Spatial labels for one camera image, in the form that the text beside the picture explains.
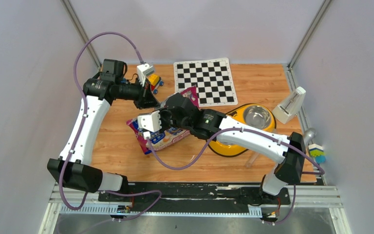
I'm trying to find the black white chessboard mat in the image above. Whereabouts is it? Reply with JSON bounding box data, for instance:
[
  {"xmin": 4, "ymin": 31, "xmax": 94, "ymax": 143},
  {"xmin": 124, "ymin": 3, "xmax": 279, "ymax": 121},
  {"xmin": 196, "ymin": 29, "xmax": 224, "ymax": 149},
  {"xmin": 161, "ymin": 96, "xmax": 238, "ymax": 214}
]
[{"xmin": 173, "ymin": 58, "xmax": 238, "ymax": 107}]

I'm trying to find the purple cable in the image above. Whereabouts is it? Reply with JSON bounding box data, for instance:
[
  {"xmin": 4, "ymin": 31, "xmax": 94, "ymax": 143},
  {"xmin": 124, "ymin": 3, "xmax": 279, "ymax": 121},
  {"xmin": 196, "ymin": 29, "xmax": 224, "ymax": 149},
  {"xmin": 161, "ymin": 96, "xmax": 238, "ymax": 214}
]
[
  {"xmin": 145, "ymin": 127, "xmax": 326, "ymax": 226},
  {"xmin": 58, "ymin": 31, "xmax": 164, "ymax": 224}
]

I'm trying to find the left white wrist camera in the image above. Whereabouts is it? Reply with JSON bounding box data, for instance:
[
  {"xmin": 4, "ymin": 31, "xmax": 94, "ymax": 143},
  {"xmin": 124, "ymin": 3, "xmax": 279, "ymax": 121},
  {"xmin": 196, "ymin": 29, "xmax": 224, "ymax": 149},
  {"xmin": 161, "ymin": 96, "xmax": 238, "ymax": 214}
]
[{"xmin": 136, "ymin": 63, "xmax": 155, "ymax": 87}]

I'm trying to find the green blue block toy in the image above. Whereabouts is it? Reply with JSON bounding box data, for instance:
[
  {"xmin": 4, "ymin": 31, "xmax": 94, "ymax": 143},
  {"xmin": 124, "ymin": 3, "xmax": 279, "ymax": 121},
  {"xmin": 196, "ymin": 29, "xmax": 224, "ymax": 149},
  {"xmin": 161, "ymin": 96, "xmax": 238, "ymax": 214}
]
[{"xmin": 308, "ymin": 144, "xmax": 326, "ymax": 164}]

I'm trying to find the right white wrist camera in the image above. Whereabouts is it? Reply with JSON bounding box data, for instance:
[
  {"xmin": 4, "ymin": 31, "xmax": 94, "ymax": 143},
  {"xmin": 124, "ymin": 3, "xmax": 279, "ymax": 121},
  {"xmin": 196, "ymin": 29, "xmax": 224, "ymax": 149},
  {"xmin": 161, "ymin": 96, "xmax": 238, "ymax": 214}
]
[{"xmin": 137, "ymin": 110, "xmax": 162, "ymax": 139}]

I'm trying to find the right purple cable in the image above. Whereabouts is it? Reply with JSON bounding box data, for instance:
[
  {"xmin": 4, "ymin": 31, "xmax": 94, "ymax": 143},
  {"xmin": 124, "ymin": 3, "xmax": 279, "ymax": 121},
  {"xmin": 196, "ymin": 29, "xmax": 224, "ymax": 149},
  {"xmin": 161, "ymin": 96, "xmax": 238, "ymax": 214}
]
[{"xmin": 145, "ymin": 127, "xmax": 326, "ymax": 226}]

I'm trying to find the silver microphone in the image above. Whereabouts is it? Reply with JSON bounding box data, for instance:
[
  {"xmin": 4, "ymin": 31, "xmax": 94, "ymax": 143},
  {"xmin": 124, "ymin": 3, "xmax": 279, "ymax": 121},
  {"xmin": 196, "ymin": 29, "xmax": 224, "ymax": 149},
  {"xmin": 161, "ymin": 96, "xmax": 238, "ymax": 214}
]
[{"xmin": 303, "ymin": 128, "xmax": 317, "ymax": 147}]

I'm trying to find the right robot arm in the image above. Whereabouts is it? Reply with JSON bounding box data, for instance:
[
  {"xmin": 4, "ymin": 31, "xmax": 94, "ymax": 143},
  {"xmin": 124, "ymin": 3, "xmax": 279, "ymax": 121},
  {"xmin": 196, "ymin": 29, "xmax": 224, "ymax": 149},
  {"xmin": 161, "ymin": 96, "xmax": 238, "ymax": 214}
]
[{"xmin": 158, "ymin": 93, "xmax": 306, "ymax": 204}]

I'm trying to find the yellow double pet bowl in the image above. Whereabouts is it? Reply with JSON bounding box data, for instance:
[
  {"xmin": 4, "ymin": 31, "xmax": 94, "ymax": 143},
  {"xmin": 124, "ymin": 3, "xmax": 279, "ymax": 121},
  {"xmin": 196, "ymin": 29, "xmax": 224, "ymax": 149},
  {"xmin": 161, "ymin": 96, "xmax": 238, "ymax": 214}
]
[{"xmin": 208, "ymin": 103, "xmax": 277, "ymax": 158}]

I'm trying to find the clear plastic scoop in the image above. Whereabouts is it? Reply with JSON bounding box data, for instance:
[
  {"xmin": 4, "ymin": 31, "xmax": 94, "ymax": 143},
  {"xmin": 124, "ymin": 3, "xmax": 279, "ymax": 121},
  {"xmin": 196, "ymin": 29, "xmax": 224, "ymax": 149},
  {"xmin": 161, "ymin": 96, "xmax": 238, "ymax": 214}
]
[{"xmin": 244, "ymin": 152, "xmax": 260, "ymax": 168}]

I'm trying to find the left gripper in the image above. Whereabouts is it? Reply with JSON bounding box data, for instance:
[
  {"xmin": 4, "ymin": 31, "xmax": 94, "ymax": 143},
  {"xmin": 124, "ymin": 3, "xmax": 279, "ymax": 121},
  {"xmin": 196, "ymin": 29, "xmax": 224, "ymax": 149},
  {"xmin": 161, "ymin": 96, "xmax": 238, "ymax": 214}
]
[{"xmin": 114, "ymin": 77, "xmax": 160, "ymax": 109}]

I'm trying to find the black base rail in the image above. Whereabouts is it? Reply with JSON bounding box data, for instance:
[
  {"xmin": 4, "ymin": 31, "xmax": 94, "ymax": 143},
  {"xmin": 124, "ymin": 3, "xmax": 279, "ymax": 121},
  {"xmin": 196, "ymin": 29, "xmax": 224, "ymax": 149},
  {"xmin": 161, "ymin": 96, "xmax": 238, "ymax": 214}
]
[{"xmin": 50, "ymin": 180, "xmax": 342, "ymax": 218}]

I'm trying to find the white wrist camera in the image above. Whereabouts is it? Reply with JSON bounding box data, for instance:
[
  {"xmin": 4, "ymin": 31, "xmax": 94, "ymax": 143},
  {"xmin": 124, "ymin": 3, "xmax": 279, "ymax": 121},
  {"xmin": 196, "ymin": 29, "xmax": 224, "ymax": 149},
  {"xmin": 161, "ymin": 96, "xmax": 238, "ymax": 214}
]
[
  {"xmin": 137, "ymin": 110, "xmax": 162, "ymax": 139},
  {"xmin": 136, "ymin": 63, "xmax": 155, "ymax": 87}
]

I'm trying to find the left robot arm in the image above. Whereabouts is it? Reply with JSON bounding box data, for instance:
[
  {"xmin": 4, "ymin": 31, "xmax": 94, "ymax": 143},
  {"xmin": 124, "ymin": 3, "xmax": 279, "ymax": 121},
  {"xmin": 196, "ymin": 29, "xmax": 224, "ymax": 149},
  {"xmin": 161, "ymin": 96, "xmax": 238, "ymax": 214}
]
[{"xmin": 47, "ymin": 59, "xmax": 160, "ymax": 201}]

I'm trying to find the pink pet food bag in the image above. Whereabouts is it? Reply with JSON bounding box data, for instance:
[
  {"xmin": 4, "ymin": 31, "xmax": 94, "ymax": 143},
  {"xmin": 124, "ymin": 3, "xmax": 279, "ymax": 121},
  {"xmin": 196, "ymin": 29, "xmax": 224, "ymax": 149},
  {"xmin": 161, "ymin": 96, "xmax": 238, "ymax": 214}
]
[{"xmin": 126, "ymin": 86, "xmax": 199, "ymax": 155}]

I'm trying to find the toy block car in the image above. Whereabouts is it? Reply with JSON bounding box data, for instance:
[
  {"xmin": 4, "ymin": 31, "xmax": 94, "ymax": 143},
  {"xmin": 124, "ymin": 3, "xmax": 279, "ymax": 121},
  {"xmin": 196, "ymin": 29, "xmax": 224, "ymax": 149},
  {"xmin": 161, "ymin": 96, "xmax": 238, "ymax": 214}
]
[{"xmin": 148, "ymin": 74, "xmax": 164, "ymax": 94}]

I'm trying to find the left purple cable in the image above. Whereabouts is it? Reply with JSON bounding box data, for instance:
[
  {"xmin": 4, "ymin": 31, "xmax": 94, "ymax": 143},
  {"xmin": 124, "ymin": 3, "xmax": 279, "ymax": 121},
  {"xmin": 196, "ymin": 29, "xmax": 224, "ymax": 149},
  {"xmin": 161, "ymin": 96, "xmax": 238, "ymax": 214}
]
[{"xmin": 58, "ymin": 31, "xmax": 164, "ymax": 224}]

